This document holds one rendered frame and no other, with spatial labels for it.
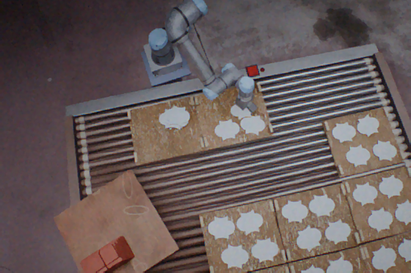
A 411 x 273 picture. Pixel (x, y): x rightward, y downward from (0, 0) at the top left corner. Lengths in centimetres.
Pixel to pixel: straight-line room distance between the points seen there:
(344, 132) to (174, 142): 101
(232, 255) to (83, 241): 79
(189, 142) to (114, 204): 55
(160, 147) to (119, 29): 182
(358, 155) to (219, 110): 86
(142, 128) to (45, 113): 154
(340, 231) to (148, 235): 104
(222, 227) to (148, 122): 76
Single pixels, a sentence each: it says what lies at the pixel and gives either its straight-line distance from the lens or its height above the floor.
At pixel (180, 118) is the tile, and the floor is 99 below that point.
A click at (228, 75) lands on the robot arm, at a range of 182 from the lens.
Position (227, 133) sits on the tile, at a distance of 209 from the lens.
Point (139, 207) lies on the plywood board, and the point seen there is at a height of 104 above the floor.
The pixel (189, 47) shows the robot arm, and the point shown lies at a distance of 174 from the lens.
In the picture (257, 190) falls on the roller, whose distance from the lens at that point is 206.
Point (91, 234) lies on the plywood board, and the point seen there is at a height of 104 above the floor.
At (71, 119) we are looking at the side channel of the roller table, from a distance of 230.
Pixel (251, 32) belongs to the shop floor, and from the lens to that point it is 352.
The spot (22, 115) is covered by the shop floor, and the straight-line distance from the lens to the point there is 363.
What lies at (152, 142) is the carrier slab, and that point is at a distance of 212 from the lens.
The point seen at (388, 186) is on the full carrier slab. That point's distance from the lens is 224.
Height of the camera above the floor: 295
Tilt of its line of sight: 71 degrees down
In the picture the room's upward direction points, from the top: 6 degrees counter-clockwise
